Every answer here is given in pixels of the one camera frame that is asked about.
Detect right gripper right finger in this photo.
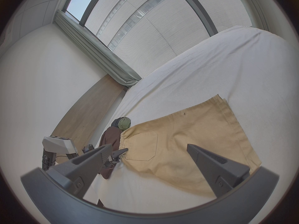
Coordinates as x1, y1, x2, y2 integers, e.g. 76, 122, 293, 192
187, 144, 250, 199

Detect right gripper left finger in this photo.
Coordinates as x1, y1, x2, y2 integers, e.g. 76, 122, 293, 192
46, 144, 113, 199

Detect tan shorts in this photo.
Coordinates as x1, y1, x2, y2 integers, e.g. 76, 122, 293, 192
118, 95, 262, 198

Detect bed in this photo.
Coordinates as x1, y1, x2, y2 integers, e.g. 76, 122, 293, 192
51, 27, 299, 215

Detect brown garment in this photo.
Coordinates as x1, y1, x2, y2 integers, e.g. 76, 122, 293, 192
98, 126, 123, 180

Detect green garment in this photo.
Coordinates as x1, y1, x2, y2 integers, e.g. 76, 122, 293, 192
117, 117, 131, 131

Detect black garment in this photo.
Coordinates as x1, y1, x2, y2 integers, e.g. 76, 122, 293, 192
111, 117, 124, 128

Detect grey-green curtain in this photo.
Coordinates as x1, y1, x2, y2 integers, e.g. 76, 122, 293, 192
54, 9, 142, 87

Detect window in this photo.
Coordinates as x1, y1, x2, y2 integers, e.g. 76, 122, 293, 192
65, 0, 260, 79

